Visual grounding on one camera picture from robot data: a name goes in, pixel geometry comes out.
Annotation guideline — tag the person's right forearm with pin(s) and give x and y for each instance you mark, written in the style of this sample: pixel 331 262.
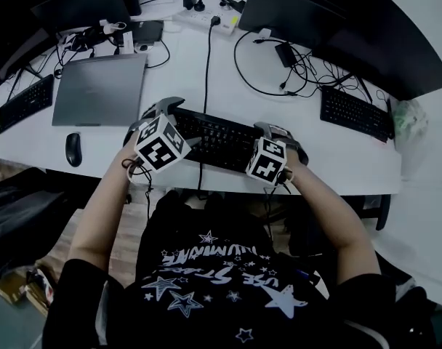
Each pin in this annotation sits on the person's right forearm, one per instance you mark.
pixel 333 224

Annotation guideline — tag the white power strip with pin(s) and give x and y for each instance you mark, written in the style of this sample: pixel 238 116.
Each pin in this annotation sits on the white power strip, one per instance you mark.
pixel 203 20

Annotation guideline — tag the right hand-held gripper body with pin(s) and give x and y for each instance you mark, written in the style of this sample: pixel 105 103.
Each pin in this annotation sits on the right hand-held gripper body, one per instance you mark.
pixel 266 162

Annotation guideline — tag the white paper tag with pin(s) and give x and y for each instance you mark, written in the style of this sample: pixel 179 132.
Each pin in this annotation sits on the white paper tag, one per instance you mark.
pixel 127 43

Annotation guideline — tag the black office chair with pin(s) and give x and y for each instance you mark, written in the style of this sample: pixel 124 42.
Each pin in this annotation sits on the black office chair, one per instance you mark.
pixel 21 216

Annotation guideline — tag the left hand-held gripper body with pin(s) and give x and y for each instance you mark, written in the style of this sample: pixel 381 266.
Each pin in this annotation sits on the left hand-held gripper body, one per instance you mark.
pixel 159 147

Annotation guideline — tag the clear plastic bag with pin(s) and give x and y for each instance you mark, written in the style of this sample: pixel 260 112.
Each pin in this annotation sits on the clear plastic bag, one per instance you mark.
pixel 410 124

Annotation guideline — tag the person's left forearm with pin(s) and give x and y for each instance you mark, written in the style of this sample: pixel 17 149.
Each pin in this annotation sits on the person's left forearm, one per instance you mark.
pixel 97 209

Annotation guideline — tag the black power brick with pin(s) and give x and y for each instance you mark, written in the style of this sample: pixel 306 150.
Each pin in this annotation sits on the black power brick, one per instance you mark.
pixel 285 55

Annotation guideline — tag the white charger plug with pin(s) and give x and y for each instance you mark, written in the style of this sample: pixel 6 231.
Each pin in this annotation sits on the white charger plug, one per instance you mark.
pixel 112 27

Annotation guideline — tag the black box device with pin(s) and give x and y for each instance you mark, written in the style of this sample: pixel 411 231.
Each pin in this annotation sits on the black box device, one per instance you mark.
pixel 148 31

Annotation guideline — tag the grey closed laptop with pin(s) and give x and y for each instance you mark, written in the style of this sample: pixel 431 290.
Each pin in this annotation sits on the grey closed laptop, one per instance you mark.
pixel 99 91

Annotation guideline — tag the small black keyboard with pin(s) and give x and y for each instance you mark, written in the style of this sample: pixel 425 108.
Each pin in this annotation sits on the small black keyboard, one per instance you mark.
pixel 26 102

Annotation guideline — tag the black star print shirt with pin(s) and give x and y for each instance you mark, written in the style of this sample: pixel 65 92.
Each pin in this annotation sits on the black star print shirt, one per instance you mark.
pixel 221 285

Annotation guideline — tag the black computer mouse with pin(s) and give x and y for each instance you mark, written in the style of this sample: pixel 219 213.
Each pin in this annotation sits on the black computer mouse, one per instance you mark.
pixel 73 149

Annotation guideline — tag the large black curved monitor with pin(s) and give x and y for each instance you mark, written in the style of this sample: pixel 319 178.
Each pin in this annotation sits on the large black curved monitor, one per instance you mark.
pixel 392 56

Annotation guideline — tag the black chair armrest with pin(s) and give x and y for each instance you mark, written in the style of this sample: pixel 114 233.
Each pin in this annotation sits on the black chair armrest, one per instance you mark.
pixel 383 211

